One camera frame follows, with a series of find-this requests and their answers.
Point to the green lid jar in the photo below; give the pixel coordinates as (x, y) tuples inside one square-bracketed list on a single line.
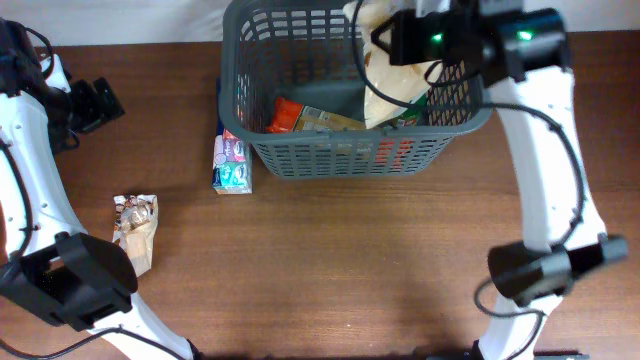
[(411, 117)]

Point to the red orange pasta packet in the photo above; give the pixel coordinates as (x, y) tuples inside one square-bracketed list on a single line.
[(294, 117)]

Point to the grey plastic shopping basket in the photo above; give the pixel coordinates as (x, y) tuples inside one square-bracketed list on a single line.
[(302, 51)]

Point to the multicolour tissue pack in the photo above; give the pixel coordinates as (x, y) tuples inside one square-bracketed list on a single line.
[(232, 163)]

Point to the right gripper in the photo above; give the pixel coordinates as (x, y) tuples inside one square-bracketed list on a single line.
[(403, 52)]

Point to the beige paper bag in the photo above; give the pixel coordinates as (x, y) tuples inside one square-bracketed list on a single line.
[(404, 83)]

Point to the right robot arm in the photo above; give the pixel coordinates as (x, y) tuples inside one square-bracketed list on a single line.
[(523, 60)]

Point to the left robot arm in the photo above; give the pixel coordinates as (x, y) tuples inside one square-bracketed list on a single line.
[(55, 270)]

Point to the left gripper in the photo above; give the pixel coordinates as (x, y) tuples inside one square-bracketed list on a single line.
[(95, 113)]

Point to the small brown snack bag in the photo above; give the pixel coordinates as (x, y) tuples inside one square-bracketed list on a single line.
[(135, 226)]

